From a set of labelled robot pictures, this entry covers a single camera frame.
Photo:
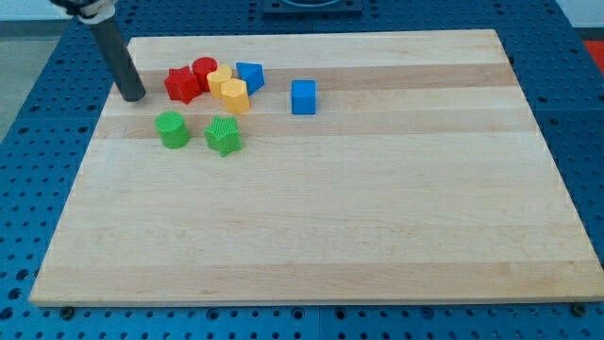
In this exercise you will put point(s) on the yellow heart block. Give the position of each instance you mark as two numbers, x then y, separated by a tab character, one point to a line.
217	77

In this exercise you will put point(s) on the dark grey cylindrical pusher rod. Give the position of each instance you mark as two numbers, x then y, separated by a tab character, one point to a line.
113	49

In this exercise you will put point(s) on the blue cube block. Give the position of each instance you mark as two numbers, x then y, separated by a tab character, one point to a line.
303	96

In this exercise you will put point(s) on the red cylinder block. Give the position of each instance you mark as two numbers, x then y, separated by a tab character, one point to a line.
201	68

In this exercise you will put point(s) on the green star block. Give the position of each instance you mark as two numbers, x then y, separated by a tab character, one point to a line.
223	135

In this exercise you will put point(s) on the red star block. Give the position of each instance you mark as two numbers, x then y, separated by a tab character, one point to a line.
182	84

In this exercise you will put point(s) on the wooden board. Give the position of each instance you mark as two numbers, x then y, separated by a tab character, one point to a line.
422	178

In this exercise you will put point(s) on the yellow hexagon block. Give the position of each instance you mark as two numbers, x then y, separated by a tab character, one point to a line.
235	96

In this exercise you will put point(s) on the white rod mount collar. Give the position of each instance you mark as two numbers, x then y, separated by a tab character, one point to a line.
90	12

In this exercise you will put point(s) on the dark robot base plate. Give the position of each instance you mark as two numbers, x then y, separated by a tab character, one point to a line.
311	7

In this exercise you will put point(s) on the green cylinder block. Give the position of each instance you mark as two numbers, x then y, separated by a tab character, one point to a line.
172	130

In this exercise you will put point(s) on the blue triangle block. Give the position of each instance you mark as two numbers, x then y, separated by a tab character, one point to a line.
252	74

